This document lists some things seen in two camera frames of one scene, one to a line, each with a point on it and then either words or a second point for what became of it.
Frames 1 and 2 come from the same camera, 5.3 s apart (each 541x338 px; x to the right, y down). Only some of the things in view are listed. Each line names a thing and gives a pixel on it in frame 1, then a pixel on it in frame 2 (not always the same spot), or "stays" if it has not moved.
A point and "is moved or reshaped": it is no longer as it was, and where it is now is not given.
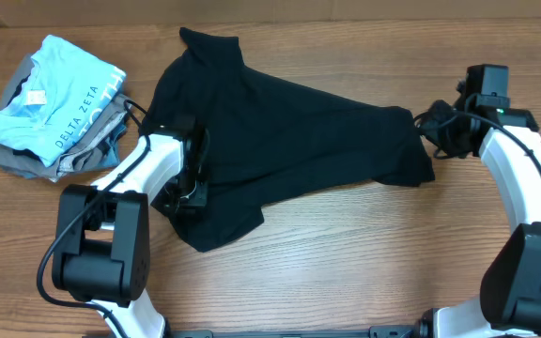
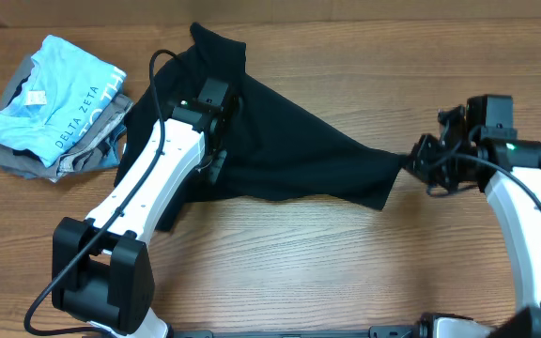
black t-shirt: x=264 y=134 is moved or reshaped
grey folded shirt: x=79 y=158 stays
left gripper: x=200 y=195 -> x=216 y=164
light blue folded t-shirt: x=65 y=87 stays
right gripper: x=429 y=129 -> x=417 y=164
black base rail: x=374 y=331 stays
